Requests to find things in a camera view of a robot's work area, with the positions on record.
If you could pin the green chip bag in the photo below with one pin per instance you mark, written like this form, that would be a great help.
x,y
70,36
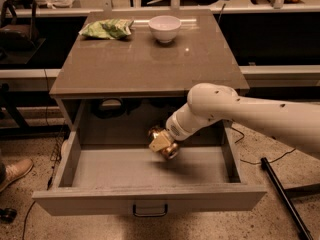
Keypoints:
x,y
108,29

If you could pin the black chair left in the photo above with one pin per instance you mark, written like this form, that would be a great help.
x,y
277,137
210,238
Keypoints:
x,y
18,42

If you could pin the white ceramic bowl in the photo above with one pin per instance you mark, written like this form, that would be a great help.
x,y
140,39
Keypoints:
x,y
164,28

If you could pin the black caster wheel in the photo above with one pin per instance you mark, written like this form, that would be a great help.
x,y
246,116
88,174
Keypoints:
x,y
7,215

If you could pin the black metal stand leg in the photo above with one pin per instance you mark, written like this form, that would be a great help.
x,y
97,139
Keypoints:
x,y
303,232

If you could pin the grey cabinet with glossy top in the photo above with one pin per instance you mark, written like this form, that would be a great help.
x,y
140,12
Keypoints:
x,y
140,69

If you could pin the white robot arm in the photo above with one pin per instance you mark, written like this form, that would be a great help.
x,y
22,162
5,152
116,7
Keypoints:
x,y
292,123

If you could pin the black drawer handle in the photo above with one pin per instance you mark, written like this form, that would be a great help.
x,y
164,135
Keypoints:
x,y
150,212

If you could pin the tan shoe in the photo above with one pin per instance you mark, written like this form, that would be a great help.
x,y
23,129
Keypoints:
x,y
12,172

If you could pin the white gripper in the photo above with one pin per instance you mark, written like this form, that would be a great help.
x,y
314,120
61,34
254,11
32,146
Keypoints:
x,y
175,129

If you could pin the orange soda can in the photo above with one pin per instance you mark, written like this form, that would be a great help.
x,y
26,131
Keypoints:
x,y
170,152

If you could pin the open grey top drawer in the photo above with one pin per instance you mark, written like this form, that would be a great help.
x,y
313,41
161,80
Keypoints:
x,y
108,179

